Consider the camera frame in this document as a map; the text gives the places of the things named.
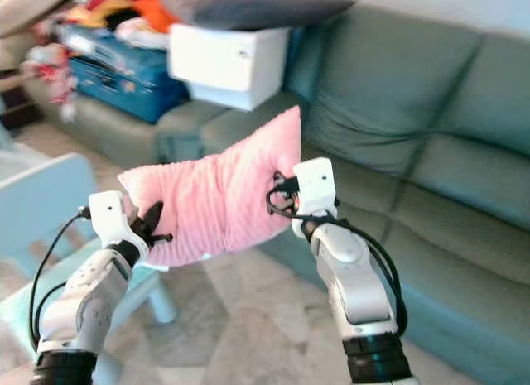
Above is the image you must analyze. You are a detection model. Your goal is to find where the pink dotted pillow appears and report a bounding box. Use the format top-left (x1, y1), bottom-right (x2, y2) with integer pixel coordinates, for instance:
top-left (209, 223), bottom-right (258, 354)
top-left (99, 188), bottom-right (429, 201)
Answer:
top-left (118, 106), bottom-right (303, 268)

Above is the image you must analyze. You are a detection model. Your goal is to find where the grey-green leather sofa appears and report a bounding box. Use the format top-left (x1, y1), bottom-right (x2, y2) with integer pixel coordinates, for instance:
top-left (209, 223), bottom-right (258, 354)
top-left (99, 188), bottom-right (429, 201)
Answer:
top-left (17, 4), bottom-right (530, 385)

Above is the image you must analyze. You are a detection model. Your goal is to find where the dark grey pillow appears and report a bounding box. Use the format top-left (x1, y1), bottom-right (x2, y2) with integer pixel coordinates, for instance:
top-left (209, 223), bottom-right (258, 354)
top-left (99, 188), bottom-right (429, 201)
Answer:
top-left (161, 0), bottom-right (359, 31)

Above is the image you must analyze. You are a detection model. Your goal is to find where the light blue kids chair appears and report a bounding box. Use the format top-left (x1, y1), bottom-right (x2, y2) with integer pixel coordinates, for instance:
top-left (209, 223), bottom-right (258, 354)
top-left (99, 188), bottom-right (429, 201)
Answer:
top-left (0, 152), bottom-right (179, 326)

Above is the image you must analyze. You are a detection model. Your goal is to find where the blue storage case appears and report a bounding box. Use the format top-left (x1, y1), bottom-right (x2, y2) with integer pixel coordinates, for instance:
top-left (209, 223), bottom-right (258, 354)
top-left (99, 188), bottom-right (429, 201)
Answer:
top-left (62, 25), bottom-right (190, 125)

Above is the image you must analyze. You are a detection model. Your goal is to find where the white box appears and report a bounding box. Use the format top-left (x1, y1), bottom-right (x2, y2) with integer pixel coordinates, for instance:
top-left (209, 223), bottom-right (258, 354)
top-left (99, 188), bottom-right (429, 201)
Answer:
top-left (168, 23), bottom-right (291, 113)

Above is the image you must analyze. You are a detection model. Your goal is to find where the red and white cloth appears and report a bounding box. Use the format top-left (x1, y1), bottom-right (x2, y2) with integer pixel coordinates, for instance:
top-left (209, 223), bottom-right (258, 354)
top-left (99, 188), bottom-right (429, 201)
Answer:
top-left (21, 44), bottom-right (80, 125)

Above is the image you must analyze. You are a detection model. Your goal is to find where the colourful clothes pile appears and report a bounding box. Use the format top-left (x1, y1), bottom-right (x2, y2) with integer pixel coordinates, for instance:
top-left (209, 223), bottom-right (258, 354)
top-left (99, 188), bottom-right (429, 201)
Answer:
top-left (66, 0), bottom-right (181, 51)

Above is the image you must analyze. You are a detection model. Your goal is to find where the beige cushion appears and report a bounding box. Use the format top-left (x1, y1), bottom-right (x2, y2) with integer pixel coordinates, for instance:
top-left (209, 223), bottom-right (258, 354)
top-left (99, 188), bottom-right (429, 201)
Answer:
top-left (0, 0), bottom-right (75, 36)

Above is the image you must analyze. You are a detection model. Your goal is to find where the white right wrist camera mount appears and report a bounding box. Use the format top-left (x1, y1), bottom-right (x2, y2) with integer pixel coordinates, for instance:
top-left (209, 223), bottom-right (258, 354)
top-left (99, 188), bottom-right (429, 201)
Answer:
top-left (291, 157), bottom-right (338, 239)

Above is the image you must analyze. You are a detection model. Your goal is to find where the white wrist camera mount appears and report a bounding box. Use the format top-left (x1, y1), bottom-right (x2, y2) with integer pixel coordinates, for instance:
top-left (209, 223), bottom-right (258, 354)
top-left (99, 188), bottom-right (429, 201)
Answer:
top-left (89, 190), bottom-right (133, 252)
top-left (291, 157), bottom-right (338, 239)

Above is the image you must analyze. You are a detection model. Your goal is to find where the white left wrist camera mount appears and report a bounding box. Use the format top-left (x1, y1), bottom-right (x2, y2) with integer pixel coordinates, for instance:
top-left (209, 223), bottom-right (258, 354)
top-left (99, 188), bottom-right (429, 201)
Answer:
top-left (89, 190), bottom-right (133, 252)

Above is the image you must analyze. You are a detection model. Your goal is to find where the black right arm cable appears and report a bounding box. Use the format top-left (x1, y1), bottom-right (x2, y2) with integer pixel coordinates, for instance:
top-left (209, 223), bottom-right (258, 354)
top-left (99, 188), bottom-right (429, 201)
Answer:
top-left (267, 174), bottom-right (408, 336)

